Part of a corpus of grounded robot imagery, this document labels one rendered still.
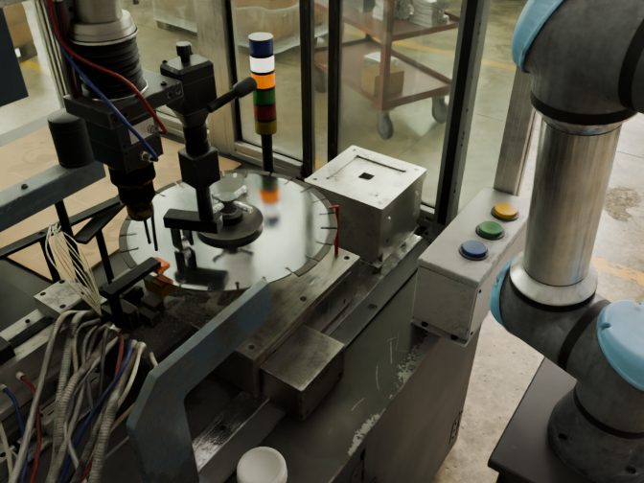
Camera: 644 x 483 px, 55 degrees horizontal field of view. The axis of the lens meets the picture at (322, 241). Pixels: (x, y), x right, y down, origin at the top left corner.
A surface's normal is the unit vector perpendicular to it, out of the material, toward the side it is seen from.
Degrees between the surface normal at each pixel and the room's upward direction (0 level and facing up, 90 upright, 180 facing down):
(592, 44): 84
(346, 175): 0
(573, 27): 74
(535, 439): 0
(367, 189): 0
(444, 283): 90
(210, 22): 90
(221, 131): 90
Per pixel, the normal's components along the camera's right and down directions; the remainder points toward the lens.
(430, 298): -0.57, 0.49
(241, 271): 0.00, -0.80
